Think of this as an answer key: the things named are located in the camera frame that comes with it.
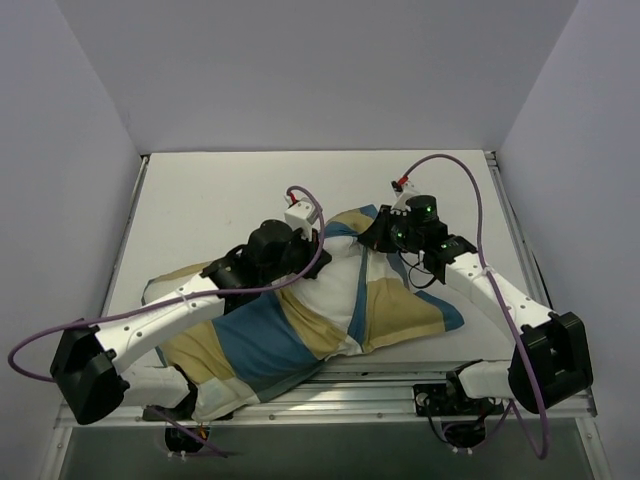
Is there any purple cable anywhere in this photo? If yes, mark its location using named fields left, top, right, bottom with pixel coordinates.
left=7, top=184, right=326, bottom=459
left=392, top=153, right=554, bottom=460

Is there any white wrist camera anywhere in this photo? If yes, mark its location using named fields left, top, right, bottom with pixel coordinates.
left=391, top=176, right=421, bottom=215
left=284, top=195, right=319, bottom=236

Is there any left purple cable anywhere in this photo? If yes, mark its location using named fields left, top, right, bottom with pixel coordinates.
left=7, top=184, right=326, bottom=459

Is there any white pillow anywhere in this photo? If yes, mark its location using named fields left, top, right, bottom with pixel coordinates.
left=292, top=236, right=363, bottom=332

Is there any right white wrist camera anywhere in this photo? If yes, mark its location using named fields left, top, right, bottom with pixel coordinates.
left=391, top=176, right=421, bottom=215

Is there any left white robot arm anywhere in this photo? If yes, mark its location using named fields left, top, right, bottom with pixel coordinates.
left=50, top=220, right=331, bottom=426

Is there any aluminium rail frame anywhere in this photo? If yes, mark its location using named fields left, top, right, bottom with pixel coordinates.
left=39, top=149, right=614, bottom=480

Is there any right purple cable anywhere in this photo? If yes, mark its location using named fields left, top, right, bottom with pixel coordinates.
left=392, top=153, right=554, bottom=460

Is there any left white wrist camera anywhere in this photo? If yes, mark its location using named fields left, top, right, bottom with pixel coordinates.
left=284, top=195, right=319, bottom=236

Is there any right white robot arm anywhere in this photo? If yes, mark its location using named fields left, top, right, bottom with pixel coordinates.
left=358, top=195, right=593, bottom=414

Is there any checked blue beige pillowcase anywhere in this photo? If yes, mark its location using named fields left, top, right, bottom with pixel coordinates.
left=156, top=205, right=465, bottom=423

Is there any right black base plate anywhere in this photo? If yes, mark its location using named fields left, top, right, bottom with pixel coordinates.
left=412, top=383, right=505, bottom=417

